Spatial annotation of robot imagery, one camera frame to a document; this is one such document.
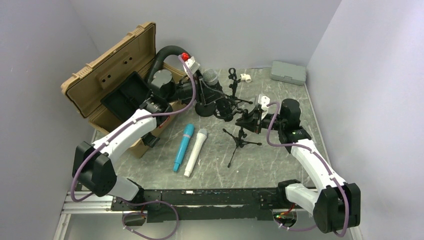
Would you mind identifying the black corrugated hose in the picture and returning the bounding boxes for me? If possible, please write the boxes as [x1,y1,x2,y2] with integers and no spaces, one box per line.
[146,45,191,84]

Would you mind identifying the cyan blue microphone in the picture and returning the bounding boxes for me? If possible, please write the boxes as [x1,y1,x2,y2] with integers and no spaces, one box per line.
[172,123,195,172]

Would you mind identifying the black tripod stand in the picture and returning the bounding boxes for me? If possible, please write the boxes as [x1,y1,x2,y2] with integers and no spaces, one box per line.
[226,67,253,116]
[222,127,262,168]

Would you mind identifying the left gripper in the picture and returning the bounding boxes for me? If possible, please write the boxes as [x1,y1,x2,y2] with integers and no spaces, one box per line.
[165,68,225,105]

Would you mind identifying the white pipe elbow fitting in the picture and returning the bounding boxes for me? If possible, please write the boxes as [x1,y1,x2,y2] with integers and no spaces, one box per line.
[240,73,252,83]

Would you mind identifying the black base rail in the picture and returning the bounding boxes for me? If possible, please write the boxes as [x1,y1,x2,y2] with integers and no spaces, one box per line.
[110,187,299,223]

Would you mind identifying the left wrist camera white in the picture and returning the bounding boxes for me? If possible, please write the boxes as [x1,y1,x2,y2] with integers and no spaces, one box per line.
[182,52,201,74]

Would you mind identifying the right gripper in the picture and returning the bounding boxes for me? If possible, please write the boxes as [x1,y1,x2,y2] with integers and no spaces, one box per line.
[236,107,286,135]

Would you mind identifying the grey plastic case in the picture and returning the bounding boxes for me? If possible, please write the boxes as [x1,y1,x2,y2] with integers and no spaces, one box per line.
[270,60,307,86]

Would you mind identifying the black glitter microphone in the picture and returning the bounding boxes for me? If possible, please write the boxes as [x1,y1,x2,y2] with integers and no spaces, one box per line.
[202,68,234,122]

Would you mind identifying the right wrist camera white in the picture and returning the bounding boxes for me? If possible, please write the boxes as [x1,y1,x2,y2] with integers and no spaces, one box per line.
[257,94,270,115]

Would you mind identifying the aluminium frame rail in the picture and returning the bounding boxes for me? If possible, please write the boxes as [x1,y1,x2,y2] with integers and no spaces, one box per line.
[52,187,365,240]

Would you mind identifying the black round-base mic stand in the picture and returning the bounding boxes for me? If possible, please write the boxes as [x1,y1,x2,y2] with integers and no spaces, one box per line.
[194,101,216,118]

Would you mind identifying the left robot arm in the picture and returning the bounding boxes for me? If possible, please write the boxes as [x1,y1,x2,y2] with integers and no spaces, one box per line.
[70,69,222,210]

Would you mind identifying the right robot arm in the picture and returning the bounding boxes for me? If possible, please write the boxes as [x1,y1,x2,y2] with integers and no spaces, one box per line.
[235,95,361,238]

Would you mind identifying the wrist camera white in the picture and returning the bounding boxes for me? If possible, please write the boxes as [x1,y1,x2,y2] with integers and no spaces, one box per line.
[257,94,270,115]
[182,52,201,74]

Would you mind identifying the white microphone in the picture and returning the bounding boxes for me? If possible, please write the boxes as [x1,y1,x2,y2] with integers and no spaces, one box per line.
[184,128,208,178]

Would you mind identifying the black tray insert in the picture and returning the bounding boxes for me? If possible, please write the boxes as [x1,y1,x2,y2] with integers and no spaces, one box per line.
[100,71,154,123]

